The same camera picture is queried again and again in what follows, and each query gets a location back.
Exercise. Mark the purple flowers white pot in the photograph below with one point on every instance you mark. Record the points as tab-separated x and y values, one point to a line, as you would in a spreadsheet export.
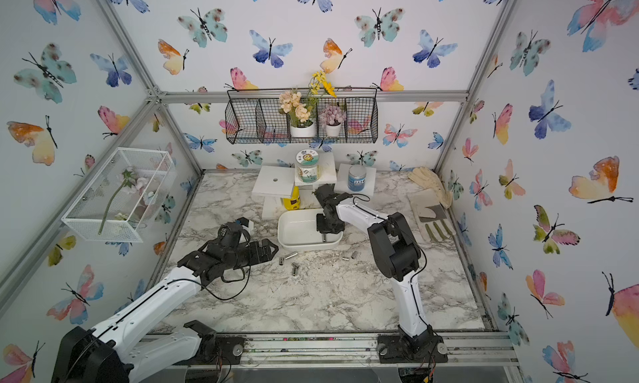
332	117

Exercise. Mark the grey patterned work glove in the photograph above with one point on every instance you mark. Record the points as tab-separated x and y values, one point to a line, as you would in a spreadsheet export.
431	216

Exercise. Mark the white display stand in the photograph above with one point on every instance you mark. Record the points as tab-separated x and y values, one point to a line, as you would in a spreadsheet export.
274	184

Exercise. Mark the beige work glove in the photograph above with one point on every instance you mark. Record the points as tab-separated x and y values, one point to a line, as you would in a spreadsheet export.
429	180

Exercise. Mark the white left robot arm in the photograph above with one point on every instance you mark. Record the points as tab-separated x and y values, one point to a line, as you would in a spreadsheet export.
113	351

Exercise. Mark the green lidded jar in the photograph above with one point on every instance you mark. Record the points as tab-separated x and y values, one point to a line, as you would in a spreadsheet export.
307	165

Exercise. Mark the black wire wall basket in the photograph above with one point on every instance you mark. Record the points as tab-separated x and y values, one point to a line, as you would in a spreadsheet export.
253	117

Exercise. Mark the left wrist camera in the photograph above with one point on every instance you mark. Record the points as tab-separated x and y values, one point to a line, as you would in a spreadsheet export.
236	232

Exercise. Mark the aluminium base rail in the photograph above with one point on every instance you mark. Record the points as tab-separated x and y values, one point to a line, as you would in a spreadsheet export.
369	349

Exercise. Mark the beige flowers white pot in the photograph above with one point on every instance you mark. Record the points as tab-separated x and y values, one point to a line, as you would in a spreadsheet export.
301	113

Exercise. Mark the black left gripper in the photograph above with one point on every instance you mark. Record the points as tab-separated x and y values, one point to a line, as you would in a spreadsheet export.
266	256

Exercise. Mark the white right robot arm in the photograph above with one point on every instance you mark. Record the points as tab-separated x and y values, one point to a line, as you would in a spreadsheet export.
398	257

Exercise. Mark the white mesh wall basket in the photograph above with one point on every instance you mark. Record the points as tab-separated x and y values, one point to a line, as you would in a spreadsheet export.
84	215

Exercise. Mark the blue can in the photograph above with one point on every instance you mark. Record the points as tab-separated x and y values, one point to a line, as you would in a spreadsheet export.
356	178

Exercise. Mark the yellow bottle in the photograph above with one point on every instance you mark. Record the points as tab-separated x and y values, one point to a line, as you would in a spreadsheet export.
293	202

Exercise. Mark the yellow artificial flower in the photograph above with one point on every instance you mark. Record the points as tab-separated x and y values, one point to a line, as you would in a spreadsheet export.
320	84

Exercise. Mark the white storage box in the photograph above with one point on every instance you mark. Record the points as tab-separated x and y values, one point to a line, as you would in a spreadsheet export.
297	232

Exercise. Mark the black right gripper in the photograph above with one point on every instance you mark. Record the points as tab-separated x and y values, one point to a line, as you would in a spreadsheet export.
320	227

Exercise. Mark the pink artificial rose stem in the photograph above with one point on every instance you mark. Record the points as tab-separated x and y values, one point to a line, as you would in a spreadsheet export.
126	205

